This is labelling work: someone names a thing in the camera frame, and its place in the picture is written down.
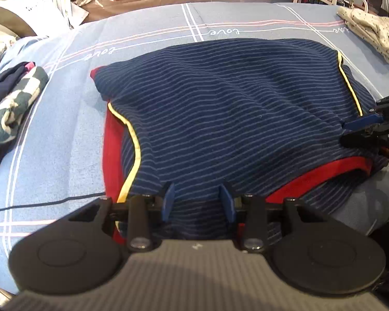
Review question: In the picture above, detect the camouflage folded garment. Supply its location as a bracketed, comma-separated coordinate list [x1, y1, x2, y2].
[0, 66, 50, 164]

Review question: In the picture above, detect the white panel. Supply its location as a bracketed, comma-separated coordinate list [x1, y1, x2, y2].
[50, 0, 89, 28]

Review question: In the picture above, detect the person's leg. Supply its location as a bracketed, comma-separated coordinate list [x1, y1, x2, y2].
[331, 168, 389, 237]

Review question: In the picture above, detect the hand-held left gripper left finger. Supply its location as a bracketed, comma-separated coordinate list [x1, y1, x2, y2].
[68, 181, 176, 254]

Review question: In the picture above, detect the light blue bedsheet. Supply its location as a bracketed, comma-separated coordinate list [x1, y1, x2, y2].
[0, 2, 389, 295]

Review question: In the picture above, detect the beige dotted garment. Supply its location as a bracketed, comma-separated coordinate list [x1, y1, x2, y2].
[336, 6, 389, 65]

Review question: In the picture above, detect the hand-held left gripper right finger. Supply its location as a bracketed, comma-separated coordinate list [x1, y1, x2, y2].
[219, 185, 331, 253]

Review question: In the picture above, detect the navy folded garment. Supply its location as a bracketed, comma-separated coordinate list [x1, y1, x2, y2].
[0, 61, 36, 111]

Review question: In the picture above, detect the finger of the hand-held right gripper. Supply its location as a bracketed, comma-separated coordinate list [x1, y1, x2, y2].
[340, 120, 389, 160]
[343, 91, 389, 131]

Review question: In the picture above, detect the navy striped shirt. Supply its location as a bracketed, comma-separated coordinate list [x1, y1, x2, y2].
[90, 38, 389, 247]

